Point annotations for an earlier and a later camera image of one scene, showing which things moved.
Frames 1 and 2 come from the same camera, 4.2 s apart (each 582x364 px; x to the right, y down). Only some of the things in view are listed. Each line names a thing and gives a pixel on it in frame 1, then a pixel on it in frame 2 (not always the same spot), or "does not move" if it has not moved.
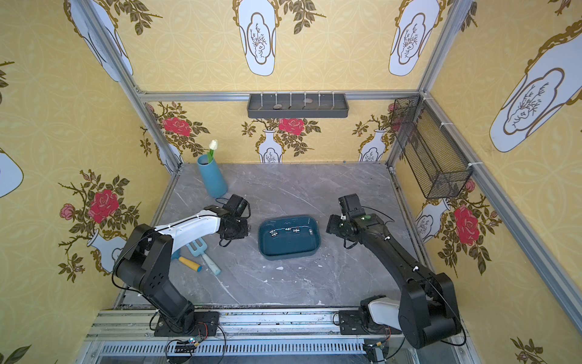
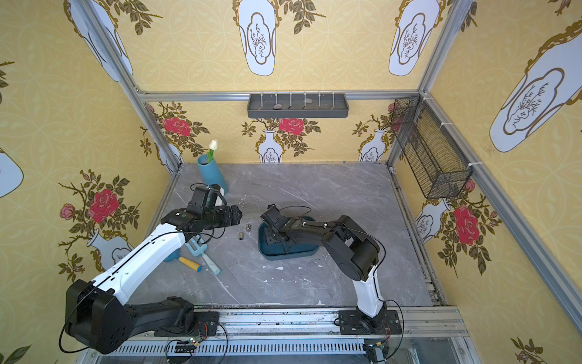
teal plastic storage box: x=291 y=236 does not move
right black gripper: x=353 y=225 to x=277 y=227
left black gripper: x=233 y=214 to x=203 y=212
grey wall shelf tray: x=298 y=105 does not move
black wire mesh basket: x=439 y=167 does not move
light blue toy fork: x=199 y=251 does not move
